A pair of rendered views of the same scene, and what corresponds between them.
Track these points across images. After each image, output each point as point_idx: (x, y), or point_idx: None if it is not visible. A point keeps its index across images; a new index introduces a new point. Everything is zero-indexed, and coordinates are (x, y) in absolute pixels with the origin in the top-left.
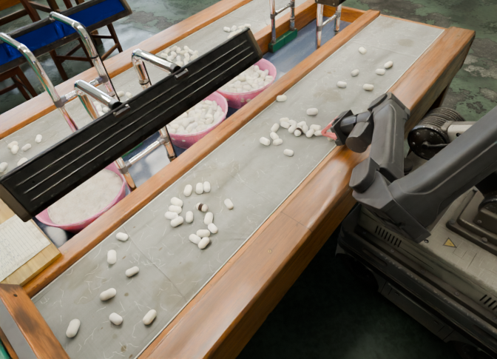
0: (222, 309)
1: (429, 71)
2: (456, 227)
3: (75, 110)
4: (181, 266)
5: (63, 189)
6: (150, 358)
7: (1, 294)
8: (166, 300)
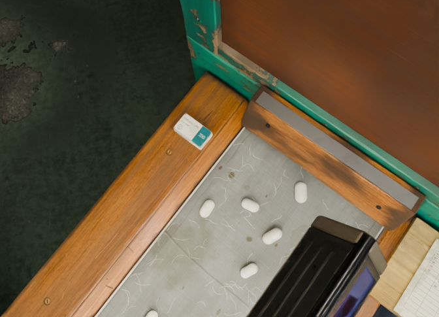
0: (112, 216)
1: None
2: None
3: None
4: (180, 282)
5: (275, 277)
6: (190, 160)
7: (389, 199)
8: (191, 231)
